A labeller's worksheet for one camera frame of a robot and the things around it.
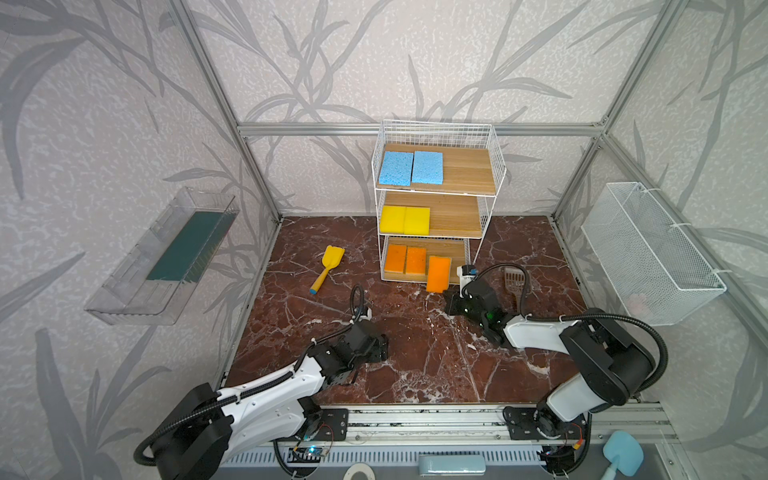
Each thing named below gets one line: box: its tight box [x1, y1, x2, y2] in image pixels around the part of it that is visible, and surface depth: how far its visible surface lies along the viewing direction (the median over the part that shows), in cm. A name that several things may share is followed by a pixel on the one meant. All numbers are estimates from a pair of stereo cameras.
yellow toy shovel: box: [310, 245, 345, 294], surface depth 109 cm
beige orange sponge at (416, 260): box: [406, 247, 427, 275], surface depth 105 cm
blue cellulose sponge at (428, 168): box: [412, 151, 443, 185], surface depth 75 cm
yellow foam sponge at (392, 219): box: [379, 205, 407, 234], surface depth 84 cm
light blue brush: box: [601, 430, 644, 480], surface depth 71 cm
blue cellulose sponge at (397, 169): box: [379, 151, 414, 187], surface depth 74 cm
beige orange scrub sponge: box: [385, 244, 407, 273], surface depth 107 cm
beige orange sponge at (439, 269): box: [426, 255, 452, 293], surface depth 95 cm
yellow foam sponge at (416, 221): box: [404, 206, 430, 235], surface depth 84 cm
